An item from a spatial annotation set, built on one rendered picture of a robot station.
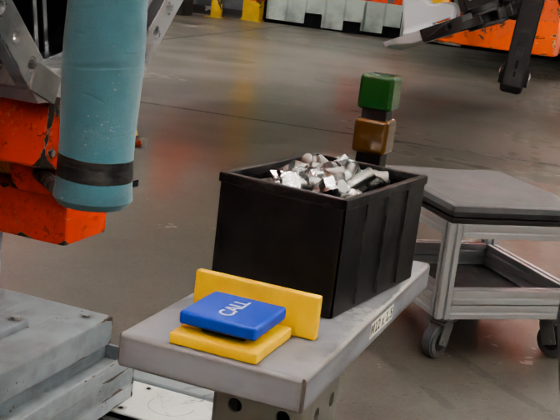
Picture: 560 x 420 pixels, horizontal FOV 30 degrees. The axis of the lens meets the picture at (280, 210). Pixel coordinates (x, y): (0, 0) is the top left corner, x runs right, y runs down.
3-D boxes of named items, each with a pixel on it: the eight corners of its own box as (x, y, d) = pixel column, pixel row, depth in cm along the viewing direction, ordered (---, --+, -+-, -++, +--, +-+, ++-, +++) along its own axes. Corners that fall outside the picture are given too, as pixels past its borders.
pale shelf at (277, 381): (292, 258, 128) (296, 234, 128) (427, 287, 123) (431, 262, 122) (115, 365, 89) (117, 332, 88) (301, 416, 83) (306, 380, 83)
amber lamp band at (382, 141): (360, 147, 123) (364, 113, 122) (392, 152, 122) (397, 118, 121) (350, 151, 119) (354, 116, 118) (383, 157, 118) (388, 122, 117)
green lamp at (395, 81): (366, 104, 122) (370, 70, 121) (398, 110, 121) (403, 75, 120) (356, 107, 118) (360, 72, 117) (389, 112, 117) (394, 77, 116)
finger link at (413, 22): (372, 6, 122) (449, -21, 119) (387, 54, 122) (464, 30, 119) (367, 6, 119) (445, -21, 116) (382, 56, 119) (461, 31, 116)
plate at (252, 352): (208, 317, 94) (209, 307, 94) (291, 337, 92) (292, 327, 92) (167, 342, 87) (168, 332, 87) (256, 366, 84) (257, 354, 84)
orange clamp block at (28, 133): (0, 83, 125) (-12, 157, 125) (56, 93, 122) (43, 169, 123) (32, 90, 131) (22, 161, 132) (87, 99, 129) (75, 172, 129)
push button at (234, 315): (212, 312, 94) (214, 289, 93) (284, 330, 91) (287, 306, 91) (177, 334, 87) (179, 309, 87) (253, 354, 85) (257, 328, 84)
